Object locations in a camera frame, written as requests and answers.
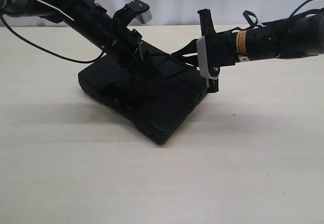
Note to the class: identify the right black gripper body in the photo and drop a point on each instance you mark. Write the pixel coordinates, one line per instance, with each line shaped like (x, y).
(219, 52)

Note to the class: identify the black plastic carry case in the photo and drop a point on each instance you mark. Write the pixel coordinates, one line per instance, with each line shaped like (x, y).
(156, 107)

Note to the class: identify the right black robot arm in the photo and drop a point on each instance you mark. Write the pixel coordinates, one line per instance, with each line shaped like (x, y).
(296, 37)

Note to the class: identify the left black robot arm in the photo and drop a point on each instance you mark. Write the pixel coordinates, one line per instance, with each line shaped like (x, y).
(87, 17)

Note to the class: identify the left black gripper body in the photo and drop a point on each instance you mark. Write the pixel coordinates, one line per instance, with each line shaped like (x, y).
(117, 40)

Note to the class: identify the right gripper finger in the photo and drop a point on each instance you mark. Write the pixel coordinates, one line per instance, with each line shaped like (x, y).
(190, 48)
(188, 62)

